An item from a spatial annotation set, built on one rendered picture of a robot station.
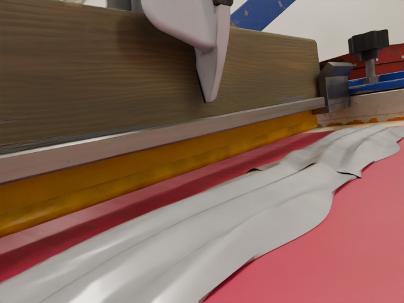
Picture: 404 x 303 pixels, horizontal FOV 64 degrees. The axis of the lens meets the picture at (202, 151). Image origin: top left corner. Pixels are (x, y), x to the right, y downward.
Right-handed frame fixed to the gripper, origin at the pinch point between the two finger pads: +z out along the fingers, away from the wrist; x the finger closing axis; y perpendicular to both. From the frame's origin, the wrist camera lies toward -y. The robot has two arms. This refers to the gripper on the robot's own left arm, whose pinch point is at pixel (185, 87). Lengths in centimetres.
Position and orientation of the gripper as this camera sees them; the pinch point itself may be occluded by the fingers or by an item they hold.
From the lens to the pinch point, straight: 22.7
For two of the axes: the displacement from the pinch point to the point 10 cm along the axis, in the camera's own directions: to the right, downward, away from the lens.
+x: 7.4, -0.4, -6.7
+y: -6.6, 1.9, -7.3
